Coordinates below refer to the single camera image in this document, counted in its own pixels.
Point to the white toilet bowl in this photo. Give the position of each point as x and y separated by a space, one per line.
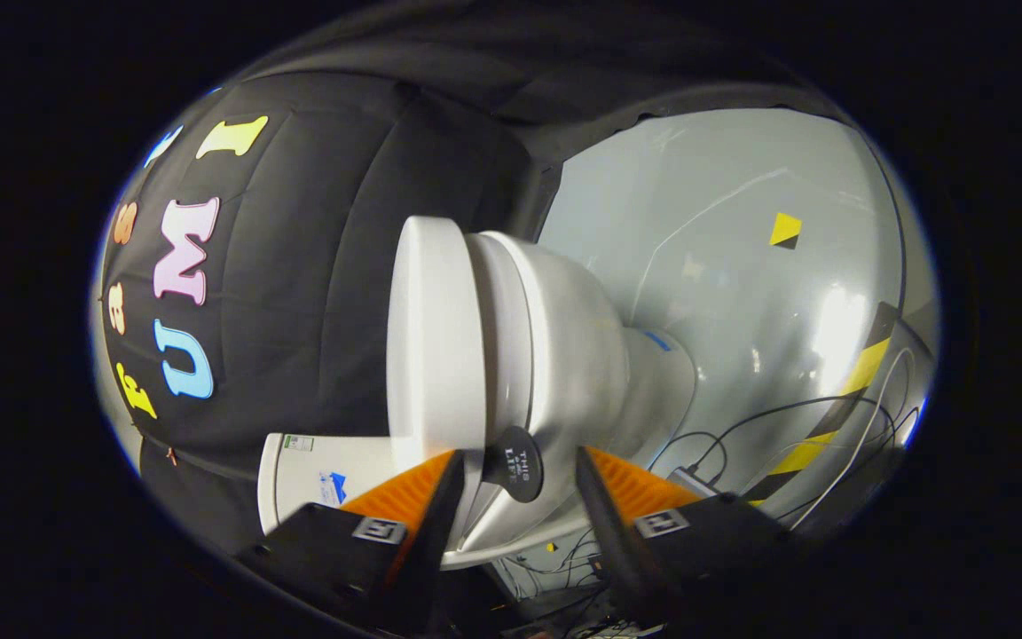
573 355

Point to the black backdrop cloth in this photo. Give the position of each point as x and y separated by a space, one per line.
316 266

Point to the grey power adapter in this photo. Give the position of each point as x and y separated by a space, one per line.
693 484

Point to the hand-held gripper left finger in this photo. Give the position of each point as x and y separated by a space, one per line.
440 541

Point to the white toilet tank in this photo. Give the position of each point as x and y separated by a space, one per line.
289 497

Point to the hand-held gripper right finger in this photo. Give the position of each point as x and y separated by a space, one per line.
604 532

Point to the yellow black tape square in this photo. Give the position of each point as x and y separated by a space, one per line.
785 229

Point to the yellow black striped floor tape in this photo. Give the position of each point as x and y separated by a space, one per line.
866 364

